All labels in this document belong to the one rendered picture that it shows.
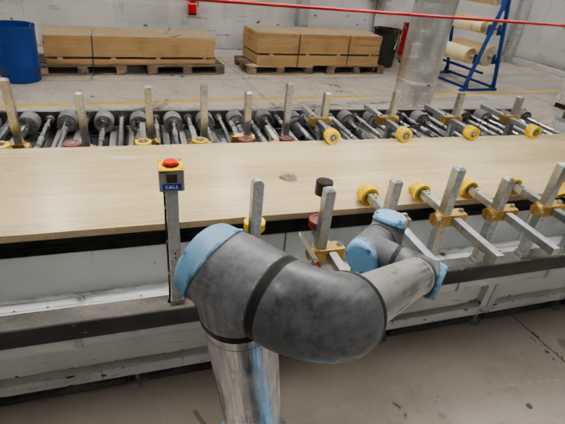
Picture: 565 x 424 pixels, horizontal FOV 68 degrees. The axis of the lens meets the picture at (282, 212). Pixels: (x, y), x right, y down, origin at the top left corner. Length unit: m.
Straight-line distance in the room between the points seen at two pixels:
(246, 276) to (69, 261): 1.23
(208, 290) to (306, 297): 0.12
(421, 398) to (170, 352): 1.22
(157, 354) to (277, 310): 1.63
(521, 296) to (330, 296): 2.46
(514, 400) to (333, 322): 2.08
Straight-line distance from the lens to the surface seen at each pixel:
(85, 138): 2.39
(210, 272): 0.53
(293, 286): 0.49
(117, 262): 1.68
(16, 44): 6.56
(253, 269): 0.51
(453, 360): 2.56
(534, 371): 2.74
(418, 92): 5.48
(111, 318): 1.53
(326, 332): 0.50
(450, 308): 2.59
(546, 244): 1.80
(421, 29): 5.38
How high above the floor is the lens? 1.76
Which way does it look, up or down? 31 degrees down
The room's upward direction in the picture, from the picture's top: 6 degrees clockwise
